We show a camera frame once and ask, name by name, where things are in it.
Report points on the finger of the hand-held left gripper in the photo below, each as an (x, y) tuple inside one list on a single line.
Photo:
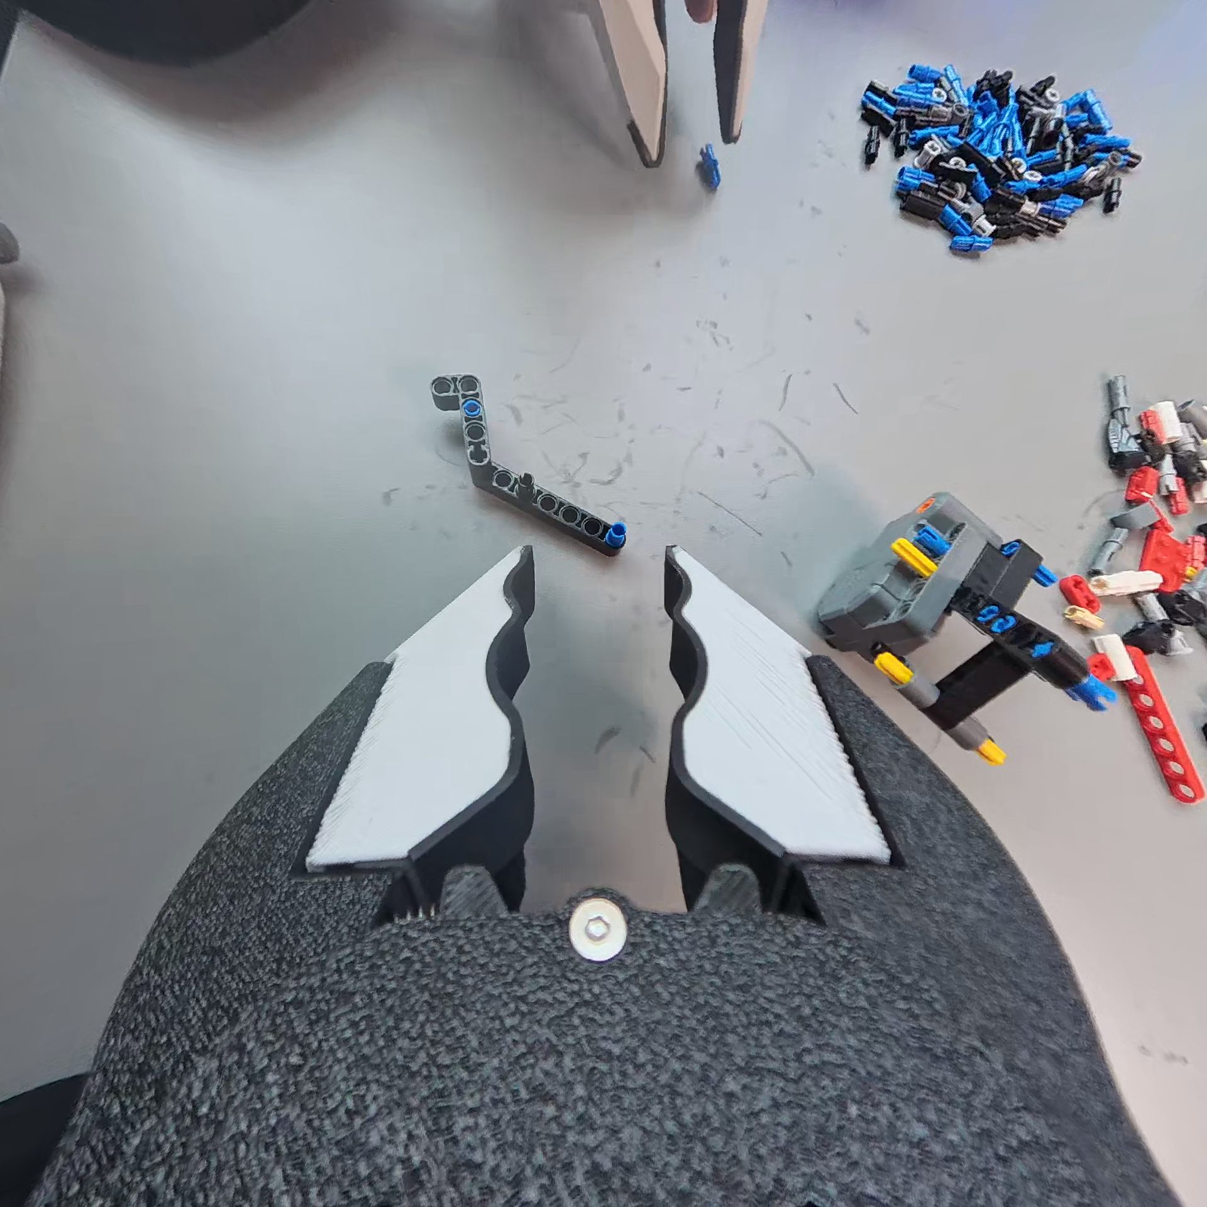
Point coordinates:
[(741, 56), (643, 65)]

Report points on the red long holed beam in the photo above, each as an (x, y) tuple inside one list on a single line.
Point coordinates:
[(1160, 725)]

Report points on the black bent beam with pins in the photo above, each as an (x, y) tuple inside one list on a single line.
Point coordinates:
[(480, 453)]

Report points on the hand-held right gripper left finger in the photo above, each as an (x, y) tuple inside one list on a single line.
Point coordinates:
[(426, 755)]

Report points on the pile of red grey pieces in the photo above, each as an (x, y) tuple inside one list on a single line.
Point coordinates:
[(1166, 529)]

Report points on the small blue connector pin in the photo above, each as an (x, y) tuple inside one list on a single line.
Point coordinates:
[(710, 167)]

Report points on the pile of blue black pins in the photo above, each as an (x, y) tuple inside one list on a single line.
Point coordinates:
[(1001, 160)]

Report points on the grey desk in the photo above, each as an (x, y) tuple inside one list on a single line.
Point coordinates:
[(283, 282)]

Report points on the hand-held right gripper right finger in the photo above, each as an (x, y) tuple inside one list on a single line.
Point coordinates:
[(765, 746)]

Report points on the dark object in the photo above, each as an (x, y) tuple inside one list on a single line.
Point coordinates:
[(142, 23)]

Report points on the grey motor block assembly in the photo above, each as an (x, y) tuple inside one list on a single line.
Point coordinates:
[(897, 584)]

